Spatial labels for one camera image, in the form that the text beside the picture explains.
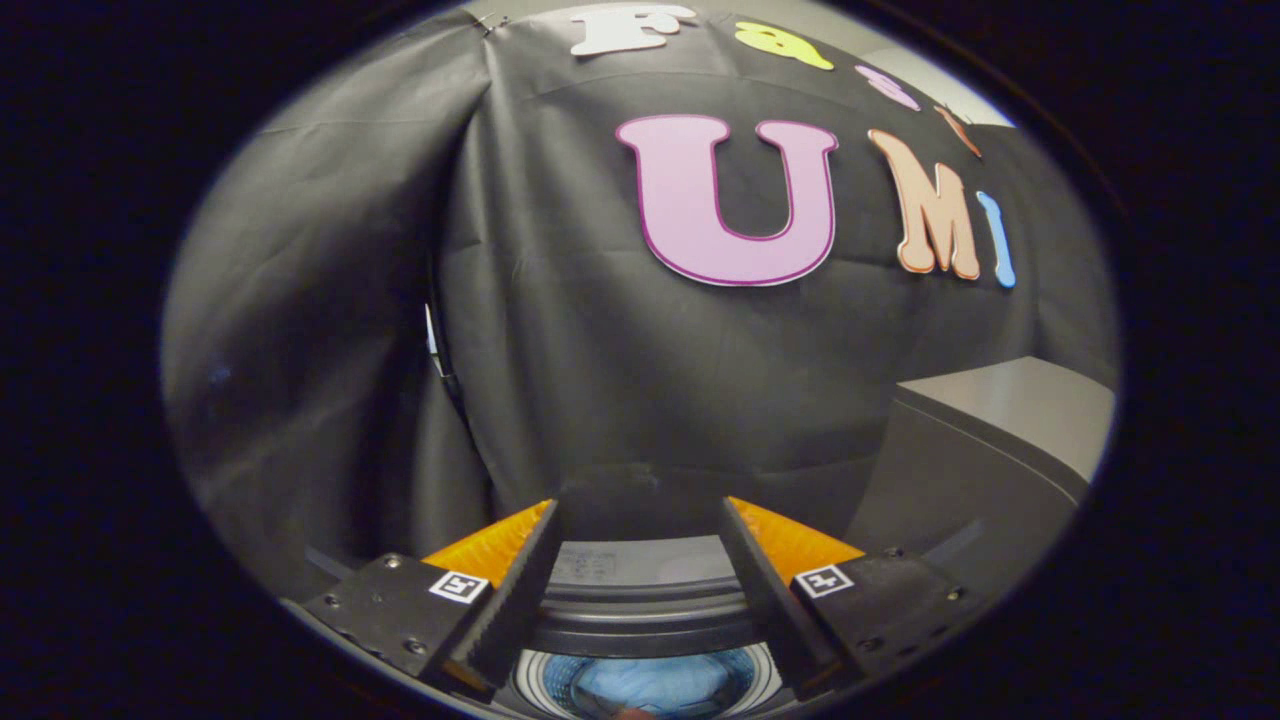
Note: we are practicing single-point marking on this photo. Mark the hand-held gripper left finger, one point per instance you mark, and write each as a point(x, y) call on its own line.
point(515, 600)

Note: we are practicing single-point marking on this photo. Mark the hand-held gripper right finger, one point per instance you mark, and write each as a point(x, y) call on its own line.
point(770, 600)

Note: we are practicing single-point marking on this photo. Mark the light blue shirt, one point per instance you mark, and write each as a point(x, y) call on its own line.
point(650, 690)

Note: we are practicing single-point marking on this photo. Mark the dark washing machine lid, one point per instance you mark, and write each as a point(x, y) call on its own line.
point(640, 500)

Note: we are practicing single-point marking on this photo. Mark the cream cabinet with grey top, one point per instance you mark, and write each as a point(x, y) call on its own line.
point(1000, 400)

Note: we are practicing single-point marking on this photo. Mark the black backdrop cloth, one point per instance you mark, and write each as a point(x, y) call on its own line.
point(350, 300)

